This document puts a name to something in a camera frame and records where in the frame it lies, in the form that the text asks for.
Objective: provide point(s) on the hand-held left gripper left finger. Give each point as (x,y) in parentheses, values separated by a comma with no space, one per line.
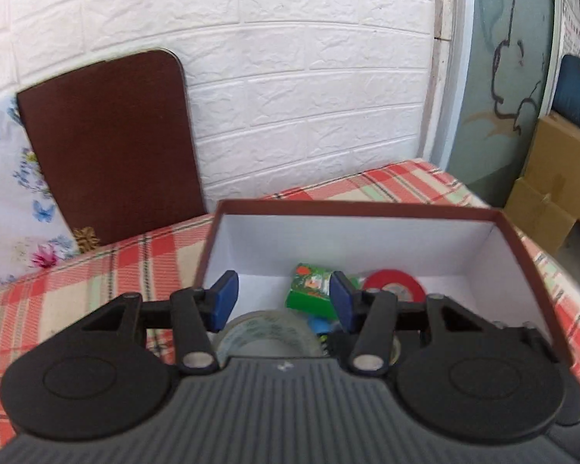
(222,299)

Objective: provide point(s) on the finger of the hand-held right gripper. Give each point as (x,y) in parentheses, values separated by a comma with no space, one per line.
(527,341)

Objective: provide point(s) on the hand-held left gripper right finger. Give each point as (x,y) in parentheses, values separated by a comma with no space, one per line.
(342,299)

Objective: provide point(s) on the blue tape roll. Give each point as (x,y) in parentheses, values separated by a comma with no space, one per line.
(321,325)

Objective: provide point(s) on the green printed carton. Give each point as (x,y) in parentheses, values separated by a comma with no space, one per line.
(309,295)

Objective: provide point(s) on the red tape roll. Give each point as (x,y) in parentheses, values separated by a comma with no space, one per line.
(391,278)

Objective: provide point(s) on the clear tape roll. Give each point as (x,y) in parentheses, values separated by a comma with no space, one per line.
(270,328)

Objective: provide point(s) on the brown box with white inside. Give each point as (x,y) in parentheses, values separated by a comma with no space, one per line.
(348,241)

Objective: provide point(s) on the red plaid bed sheet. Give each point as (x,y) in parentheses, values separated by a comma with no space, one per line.
(101,270)

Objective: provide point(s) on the brown cardboard box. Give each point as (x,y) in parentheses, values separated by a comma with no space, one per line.
(560,164)

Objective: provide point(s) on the dark brown wooden headboard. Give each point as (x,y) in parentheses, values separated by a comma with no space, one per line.
(111,145)

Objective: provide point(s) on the floral printed cloth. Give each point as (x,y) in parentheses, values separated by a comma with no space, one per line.
(9,212)

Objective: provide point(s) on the blue bag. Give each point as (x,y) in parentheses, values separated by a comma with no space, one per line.
(577,92)

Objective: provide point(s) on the door with cartoon drawing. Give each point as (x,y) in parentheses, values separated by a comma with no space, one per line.
(502,58)

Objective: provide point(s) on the grey door frame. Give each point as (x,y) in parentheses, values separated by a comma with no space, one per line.
(447,67)

